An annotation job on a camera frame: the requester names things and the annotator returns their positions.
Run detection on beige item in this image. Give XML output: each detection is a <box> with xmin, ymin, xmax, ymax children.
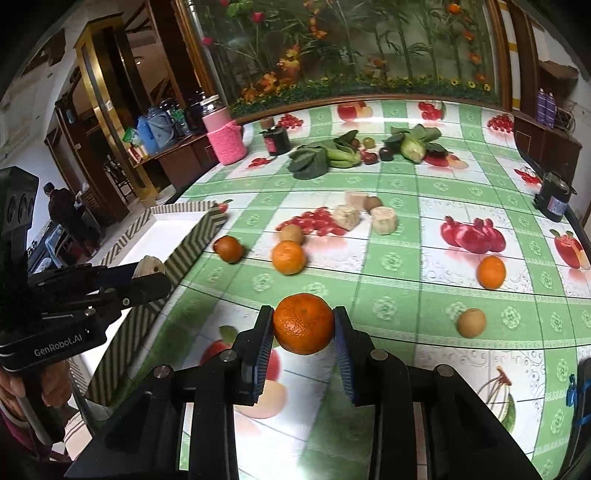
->
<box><xmin>132</xmin><ymin>255</ymin><xmax>165</xmax><ymax>278</ymax></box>

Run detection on dark orange mandarin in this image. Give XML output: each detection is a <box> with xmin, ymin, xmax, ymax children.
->
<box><xmin>212</xmin><ymin>235</ymin><xmax>245</xmax><ymax>264</ymax></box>

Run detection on orange mandarin table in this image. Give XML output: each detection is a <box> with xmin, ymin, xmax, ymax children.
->
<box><xmin>271</xmin><ymin>241</ymin><xmax>307</xmax><ymax>276</ymax></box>

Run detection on person's left hand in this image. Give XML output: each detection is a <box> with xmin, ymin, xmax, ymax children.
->
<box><xmin>1</xmin><ymin>361</ymin><xmax>71</xmax><ymax>407</ymax></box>

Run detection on chevron patterned white tray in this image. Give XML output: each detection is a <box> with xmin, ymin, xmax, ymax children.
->
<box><xmin>70</xmin><ymin>200</ymin><xmax>228</xmax><ymax>435</ymax></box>

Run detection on person in dark clothes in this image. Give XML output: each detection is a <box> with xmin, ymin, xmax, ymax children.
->
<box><xmin>43</xmin><ymin>182</ymin><xmax>92</xmax><ymax>258</ymax></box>

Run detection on brown round fruit right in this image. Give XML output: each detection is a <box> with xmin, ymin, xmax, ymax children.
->
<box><xmin>457</xmin><ymin>308</ymin><xmax>487</xmax><ymax>338</ymax></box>

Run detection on dark wooden sideboard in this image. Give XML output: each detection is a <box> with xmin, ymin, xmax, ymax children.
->
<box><xmin>133</xmin><ymin>134</ymin><xmax>218</xmax><ymax>193</ymax></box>

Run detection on brown round fruit behind mandarin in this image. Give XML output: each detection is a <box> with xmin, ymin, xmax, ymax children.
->
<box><xmin>280</xmin><ymin>224</ymin><xmax>304</xmax><ymax>245</ymax></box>

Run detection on blue kettle on sideboard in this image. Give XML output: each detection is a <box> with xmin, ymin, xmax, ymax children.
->
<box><xmin>136</xmin><ymin>106</ymin><xmax>176</xmax><ymax>156</ymax></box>

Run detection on beige tofu block left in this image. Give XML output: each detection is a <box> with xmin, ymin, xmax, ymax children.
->
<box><xmin>332</xmin><ymin>204</ymin><xmax>361</xmax><ymax>231</ymax></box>

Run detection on brown kiwi near tofu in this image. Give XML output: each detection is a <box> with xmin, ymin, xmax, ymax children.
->
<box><xmin>363</xmin><ymin>196</ymin><xmax>383</xmax><ymax>213</ymax></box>

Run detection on pink knitted sleeve bottle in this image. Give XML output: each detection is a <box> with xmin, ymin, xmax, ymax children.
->
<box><xmin>199</xmin><ymin>95</ymin><xmax>247</xmax><ymax>165</ymax></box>

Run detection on beige tofu block back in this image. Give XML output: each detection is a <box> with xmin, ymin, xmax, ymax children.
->
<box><xmin>345</xmin><ymin>191</ymin><xmax>369</xmax><ymax>211</ymax></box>

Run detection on dark jar red label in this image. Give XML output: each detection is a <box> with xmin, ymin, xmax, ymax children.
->
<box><xmin>259</xmin><ymin>117</ymin><xmax>291</xmax><ymax>156</ymax></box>

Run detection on green bok choy left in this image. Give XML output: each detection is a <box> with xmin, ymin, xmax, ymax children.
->
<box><xmin>287</xmin><ymin>130</ymin><xmax>362</xmax><ymax>180</ymax></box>

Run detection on green bok choy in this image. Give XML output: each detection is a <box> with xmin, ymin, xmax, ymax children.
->
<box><xmin>287</xmin><ymin>130</ymin><xmax>362</xmax><ymax>180</ymax></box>
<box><xmin>384</xmin><ymin>124</ymin><xmax>448</xmax><ymax>164</ymax></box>

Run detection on dark red jujube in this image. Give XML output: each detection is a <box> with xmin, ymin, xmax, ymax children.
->
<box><xmin>362</xmin><ymin>151</ymin><xmax>379</xmax><ymax>165</ymax></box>

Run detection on dark plum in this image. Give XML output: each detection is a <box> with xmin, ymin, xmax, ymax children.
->
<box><xmin>379</xmin><ymin>147</ymin><xmax>394</xmax><ymax>162</ymax></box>

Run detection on green grape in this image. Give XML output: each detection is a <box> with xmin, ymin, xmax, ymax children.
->
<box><xmin>363</xmin><ymin>137</ymin><xmax>376</xmax><ymax>149</ymax></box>

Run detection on green bok choy right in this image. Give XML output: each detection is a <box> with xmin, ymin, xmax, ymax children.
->
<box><xmin>384</xmin><ymin>124</ymin><xmax>448</xmax><ymax>164</ymax></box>

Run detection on black canister blue label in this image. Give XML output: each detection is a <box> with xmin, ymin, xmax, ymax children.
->
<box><xmin>533</xmin><ymin>172</ymin><xmax>577</xmax><ymax>222</ymax></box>

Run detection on purple bottles on shelf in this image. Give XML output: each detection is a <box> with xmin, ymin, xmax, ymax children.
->
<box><xmin>536</xmin><ymin>88</ymin><xmax>557</xmax><ymax>129</ymax></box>

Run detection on flower garden wall mural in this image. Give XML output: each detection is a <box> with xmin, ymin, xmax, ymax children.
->
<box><xmin>176</xmin><ymin>1</ymin><xmax>512</xmax><ymax>117</ymax></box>

